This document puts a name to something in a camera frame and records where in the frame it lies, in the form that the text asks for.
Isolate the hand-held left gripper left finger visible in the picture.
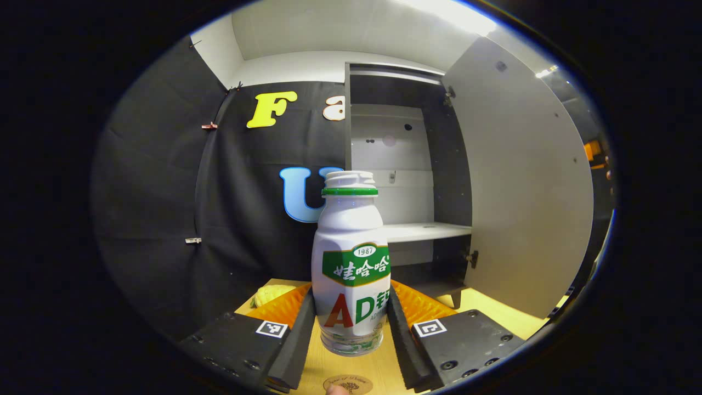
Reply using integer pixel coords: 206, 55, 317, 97
178, 283, 318, 393

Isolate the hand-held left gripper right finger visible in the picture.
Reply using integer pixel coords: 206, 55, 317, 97
387, 280, 526, 393

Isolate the brown round coaster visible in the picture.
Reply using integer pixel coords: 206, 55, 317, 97
322, 374, 373, 395

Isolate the beige cabinet door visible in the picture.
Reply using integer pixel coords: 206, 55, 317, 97
441, 36, 596, 320

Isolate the white bottle green label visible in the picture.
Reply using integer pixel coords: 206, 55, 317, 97
311, 171, 392, 357

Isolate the grey cabinet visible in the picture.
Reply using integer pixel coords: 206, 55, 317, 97
344, 62, 473, 309

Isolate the yellow soft toy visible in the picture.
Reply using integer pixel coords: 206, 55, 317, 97
251, 284, 297, 309

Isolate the black backdrop cloth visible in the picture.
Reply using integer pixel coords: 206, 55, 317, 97
90, 36, 616, 341

